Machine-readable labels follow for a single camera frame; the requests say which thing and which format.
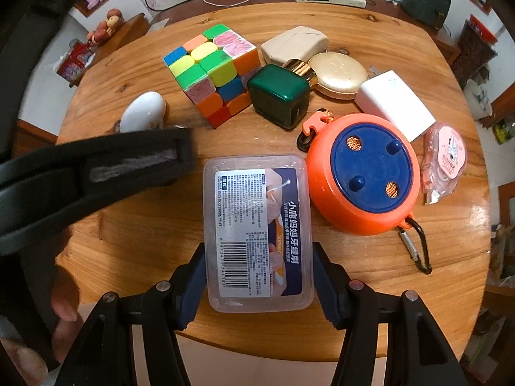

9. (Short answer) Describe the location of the red tissue box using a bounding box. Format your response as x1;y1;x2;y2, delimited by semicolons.
56;40;96;88

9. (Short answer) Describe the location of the bowl of peaches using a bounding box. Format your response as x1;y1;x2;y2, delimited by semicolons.
88;8;123;47

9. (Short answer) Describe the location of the orange round reel with carabiner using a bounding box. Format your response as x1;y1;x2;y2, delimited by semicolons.
297;108;433;275

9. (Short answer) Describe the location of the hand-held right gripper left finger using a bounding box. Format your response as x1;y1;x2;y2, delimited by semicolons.
54;242;209;386

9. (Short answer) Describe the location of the dark green speaker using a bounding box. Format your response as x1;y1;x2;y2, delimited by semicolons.
402;0;451;33

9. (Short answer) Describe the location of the gold round compact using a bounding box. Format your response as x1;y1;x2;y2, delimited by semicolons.
308;52;369;99

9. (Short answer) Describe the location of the green yellow bottle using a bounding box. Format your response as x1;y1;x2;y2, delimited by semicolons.
494;118;511;145

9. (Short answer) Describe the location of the white power adapter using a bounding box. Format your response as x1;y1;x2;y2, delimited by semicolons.
355;66;437;142

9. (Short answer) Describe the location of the dark green square box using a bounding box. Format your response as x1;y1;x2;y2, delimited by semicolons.
247;60;318;130

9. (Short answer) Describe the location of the tall dark woven basket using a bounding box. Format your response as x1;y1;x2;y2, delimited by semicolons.
456;15;500;89

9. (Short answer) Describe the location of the white oval plastic object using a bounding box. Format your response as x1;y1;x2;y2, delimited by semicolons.
120;92;167;133

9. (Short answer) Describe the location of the beige plastic case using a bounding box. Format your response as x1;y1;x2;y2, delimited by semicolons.
261;26;328;65

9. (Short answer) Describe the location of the pink correction tape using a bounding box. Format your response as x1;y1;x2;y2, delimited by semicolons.
420;123;467;207

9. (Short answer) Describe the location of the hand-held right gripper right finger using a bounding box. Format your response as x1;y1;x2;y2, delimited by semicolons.
312;242;469;386

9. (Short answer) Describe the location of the clear plastic box with label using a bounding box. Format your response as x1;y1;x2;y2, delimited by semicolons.
202;155;314;314

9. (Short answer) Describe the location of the colourful puzzle cube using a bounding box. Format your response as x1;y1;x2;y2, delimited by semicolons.
163;24;260;129

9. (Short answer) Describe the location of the person's left hand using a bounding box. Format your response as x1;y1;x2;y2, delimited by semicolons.
0;267;86;386

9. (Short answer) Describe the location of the white trash bin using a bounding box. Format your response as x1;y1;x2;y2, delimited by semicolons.
464;79;495;120

